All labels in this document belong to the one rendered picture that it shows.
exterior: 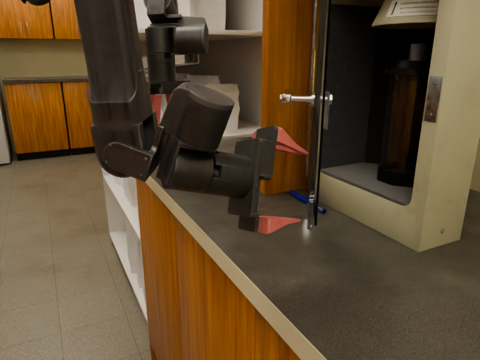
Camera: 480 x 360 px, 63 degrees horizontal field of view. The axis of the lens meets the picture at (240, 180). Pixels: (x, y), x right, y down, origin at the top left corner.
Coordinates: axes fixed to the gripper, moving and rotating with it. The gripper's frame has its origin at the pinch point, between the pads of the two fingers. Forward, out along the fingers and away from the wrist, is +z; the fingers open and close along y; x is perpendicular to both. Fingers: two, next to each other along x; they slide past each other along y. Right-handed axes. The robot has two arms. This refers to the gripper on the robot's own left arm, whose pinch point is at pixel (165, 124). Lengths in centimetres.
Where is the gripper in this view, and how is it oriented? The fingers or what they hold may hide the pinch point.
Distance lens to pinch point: 88.0
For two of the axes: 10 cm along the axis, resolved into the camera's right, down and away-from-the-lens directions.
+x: -6.5, -1.7, 7.4
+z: 0.2, 9.7, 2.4
